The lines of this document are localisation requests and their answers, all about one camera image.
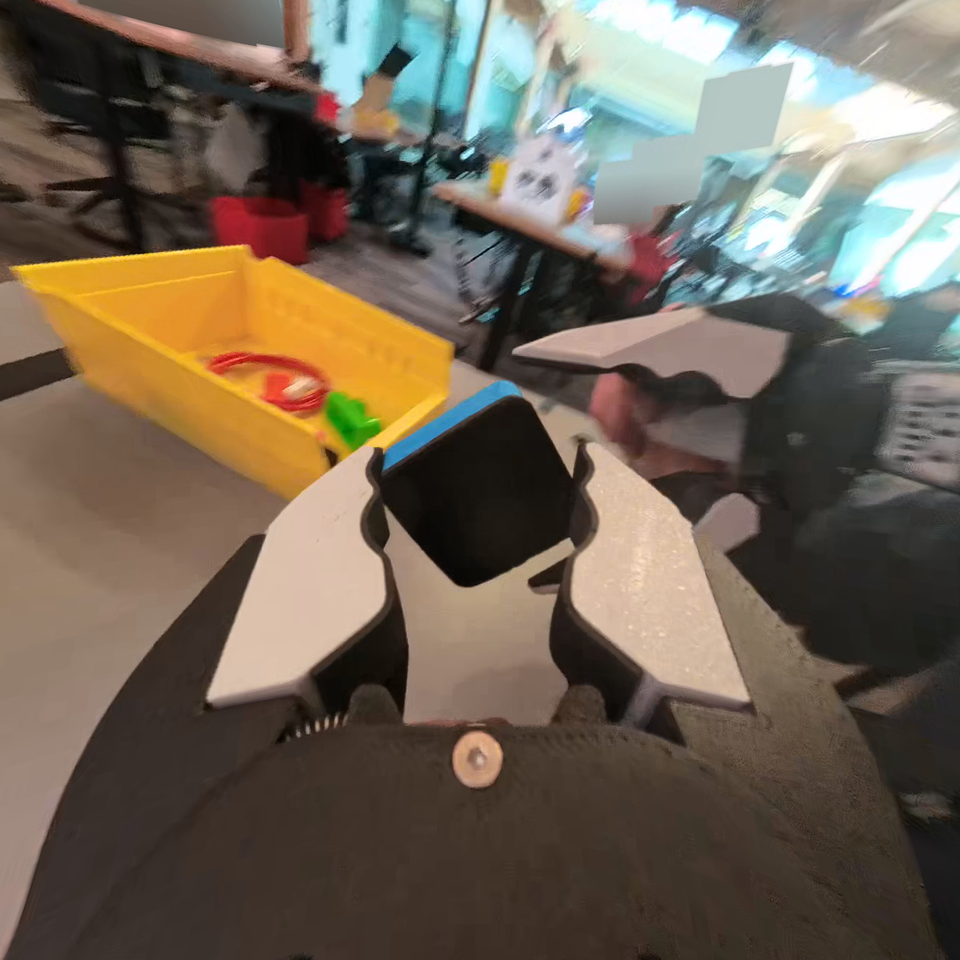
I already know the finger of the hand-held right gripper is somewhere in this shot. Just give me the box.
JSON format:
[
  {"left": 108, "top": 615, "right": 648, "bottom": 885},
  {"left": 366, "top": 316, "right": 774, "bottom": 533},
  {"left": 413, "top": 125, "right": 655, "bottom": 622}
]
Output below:
[
  {"left": 512, "top": 307, "right": 794, "bottom": 400},
  {"left": 693, "top": 491, "right": 764, "bottom": 554}
]

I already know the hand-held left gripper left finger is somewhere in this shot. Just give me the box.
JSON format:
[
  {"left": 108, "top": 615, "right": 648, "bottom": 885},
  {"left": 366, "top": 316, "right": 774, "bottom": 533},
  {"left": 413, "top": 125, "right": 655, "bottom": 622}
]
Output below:
[{"left": 204, "top": 446, "right": 411, "bottom": 711}]

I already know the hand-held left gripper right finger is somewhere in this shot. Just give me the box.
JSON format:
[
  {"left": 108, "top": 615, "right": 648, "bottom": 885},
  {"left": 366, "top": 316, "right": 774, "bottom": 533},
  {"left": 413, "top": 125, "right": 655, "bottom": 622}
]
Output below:
[{"left": 549, "top": 441, "right": 753, "bottom": 726}]

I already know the blue black felt eraser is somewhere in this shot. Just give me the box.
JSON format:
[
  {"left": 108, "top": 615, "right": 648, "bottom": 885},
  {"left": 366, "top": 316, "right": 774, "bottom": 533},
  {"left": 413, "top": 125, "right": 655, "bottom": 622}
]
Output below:
[{"left": 375, "top": 380, "right": 579, "bottom": 589}]

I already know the yellow plastic bin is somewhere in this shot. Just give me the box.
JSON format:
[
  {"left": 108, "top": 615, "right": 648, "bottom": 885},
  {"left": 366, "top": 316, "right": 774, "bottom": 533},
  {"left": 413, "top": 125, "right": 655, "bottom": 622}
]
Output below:
[{"left": 11, "top": 243, "right": 457, "bottom": 502}]

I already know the person's right forearm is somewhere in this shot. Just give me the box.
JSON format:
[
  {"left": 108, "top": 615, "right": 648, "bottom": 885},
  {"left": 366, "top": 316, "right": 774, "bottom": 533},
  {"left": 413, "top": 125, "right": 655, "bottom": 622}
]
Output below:
[{"left": 791, "top": 483, "right": 960, "bottom": 676}]

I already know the person's right hand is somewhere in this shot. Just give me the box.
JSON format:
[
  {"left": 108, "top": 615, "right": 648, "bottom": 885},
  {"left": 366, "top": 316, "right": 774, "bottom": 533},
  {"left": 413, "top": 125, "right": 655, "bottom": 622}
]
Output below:
[{"left": 588, "top": 371, "right": 751, "bottom": 483}]

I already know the green plastic block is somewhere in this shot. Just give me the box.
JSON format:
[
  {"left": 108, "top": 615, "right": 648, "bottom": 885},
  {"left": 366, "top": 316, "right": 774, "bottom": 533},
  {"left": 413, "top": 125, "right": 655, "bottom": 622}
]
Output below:
[{"left": 324, "top": 390, "right": 383, "bottom": 451}]

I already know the wooden work table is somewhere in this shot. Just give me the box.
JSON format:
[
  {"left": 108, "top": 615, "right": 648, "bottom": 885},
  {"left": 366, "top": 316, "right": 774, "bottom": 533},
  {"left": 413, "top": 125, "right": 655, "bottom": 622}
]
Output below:
[{"left": 432, "top": 183, "right": 633, "bottom": 370}]

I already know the white box with glasses print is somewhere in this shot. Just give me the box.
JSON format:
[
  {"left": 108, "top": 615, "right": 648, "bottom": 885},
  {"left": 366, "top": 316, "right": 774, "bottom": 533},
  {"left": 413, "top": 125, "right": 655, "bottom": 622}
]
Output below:
[{"left": 500, "top": 135, "right": 576, "bottom": 224}]

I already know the black floor lamp pole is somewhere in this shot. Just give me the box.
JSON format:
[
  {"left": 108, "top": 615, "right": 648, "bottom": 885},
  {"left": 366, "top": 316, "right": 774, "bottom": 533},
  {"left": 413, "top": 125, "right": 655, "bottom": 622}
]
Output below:
[{"left": 390, "top": 0, "right": 464, "bottom": 258}]

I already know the red fabric bin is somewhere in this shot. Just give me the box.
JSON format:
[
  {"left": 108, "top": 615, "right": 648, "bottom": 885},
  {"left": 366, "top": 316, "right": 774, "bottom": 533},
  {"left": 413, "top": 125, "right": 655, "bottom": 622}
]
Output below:
[
  {"left": 300, "top": 183, "right": 351, "bottom": 242},
  {"left": 209, "top": 195, "right": 311, "bottom": 266}
]

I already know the hanging white paper sheet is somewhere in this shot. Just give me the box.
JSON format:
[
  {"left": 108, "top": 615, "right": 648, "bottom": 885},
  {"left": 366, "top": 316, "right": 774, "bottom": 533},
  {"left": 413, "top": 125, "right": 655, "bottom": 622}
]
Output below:
[{"left": 202, "top": 105, "right": 269, "bottom": 190}]

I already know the long wooden workbench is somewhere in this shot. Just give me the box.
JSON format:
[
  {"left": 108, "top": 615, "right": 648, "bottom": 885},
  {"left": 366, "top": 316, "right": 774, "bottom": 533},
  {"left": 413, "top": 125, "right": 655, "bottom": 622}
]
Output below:
[{"left": 0, "top": 0, "right": 325, "bottom": 96}]

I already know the red cable coil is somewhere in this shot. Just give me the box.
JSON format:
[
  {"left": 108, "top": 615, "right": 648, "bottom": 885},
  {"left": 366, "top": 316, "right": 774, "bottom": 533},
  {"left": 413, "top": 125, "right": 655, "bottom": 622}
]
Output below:
[{"left": 204, "top": 350, "right": 332, "bottom": 415}]

